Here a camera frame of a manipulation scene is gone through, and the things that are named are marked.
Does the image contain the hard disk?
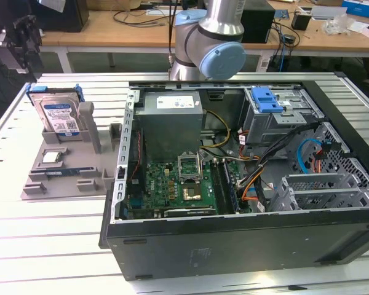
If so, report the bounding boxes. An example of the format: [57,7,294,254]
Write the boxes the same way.
[26,83,86,138]

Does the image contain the metal disk bay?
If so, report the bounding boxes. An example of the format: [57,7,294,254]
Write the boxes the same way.
[269,173,369,213]

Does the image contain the large black computer box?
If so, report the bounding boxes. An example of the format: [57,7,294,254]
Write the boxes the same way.
[32,0,90,33]

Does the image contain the wooden workbench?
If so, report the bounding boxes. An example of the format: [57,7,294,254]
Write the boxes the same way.
[33,0,369,59]

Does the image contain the silver CPU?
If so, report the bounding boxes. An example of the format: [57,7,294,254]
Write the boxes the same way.
[41,151,62,163]

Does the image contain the grey parts rack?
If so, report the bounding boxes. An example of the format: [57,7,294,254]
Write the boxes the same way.
[20,101,125,202]

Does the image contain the RAM stick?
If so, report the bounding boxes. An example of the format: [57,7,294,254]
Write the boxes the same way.
[44,167,82,178]

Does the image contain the grey power supply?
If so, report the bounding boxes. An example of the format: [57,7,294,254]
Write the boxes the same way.
[134,90,205,160]

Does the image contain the green motherboard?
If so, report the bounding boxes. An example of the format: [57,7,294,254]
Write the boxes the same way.
[124,150,253,219]

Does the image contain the metal socket cover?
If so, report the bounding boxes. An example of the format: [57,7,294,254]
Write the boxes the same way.
[177,152,199,183]

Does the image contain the metal locking lever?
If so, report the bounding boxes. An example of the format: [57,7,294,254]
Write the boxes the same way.
[197,150,204,183]

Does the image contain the CPU socket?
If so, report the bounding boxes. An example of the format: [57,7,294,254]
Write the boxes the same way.
[181,183,204,202]

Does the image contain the black RAM slot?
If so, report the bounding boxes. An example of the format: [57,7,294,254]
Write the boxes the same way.
[220,162,235,213]
[223,162,240,213]
[211,163,226,213]
[215,163,231,213]

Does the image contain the blue plastic latch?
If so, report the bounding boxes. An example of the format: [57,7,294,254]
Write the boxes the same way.
[251,87,284,114]

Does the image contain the metal drive cage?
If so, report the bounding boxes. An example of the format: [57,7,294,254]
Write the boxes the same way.
[241,85,325,151]

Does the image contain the small black box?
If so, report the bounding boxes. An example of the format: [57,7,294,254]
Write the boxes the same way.
[291,11,313,31]

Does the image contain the black PC case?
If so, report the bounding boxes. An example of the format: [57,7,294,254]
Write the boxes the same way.
[98,71,369,282]

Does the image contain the flat white box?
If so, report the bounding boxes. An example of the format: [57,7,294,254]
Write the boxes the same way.
[310,6,347,21]

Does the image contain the clear plastic bags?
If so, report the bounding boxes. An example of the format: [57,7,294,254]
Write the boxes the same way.
[322,17,356,34]

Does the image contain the blue cardboard box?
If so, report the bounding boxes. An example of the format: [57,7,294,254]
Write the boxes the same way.
[341,0,369,18]

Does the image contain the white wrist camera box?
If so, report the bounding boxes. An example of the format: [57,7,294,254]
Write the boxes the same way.
[0,38,30,74]

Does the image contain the yellow wires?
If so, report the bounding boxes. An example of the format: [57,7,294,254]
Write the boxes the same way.
[201,109,232,149]

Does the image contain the blue cable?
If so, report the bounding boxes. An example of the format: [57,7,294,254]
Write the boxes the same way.
[280,33,289,72]

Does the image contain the orange wire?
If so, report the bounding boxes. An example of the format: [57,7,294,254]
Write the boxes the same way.
[241,171,264,202]

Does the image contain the black cable bundle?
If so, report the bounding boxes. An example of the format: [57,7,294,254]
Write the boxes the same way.
[254,121,323,213]

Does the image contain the light blue flat wire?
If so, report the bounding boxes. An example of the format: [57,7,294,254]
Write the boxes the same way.
[296,138,323,175]

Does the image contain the red wire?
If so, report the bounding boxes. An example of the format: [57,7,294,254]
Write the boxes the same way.
[314,149,327,173]

